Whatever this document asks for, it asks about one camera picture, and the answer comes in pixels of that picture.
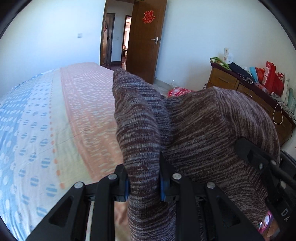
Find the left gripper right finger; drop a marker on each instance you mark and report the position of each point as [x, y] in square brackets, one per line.
[203, 210]

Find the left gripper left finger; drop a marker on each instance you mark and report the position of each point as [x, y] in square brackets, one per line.
[85, 212]

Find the brown knitted sweater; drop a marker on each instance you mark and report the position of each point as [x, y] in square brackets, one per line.
[195, 133]

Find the black clothing on dresser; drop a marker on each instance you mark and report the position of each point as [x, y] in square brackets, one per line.
[243, 74]

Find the right hand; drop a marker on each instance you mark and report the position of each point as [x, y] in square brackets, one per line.
[268, 227]

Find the brown wooden dresser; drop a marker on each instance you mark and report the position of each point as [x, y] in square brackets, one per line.
[223, 78]

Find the red gift bag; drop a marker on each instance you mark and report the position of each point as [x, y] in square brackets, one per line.
[269, 75]

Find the blue pink patterned bedsheet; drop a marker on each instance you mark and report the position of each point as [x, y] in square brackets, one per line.
[57, 128]

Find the red plaid cloth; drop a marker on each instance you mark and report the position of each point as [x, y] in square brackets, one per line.
[178, 91]

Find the green object on dresser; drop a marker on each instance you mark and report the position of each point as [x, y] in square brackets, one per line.
[219, 62]

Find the white box on dresser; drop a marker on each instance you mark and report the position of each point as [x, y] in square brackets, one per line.
[228, 56]

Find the brown wooden door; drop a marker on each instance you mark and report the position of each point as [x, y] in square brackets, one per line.
[126, 40]

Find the red double happiness decal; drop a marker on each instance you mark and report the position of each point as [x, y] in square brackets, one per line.
[148, 17]

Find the silver door handle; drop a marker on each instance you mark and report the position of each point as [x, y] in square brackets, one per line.
[155, 40]

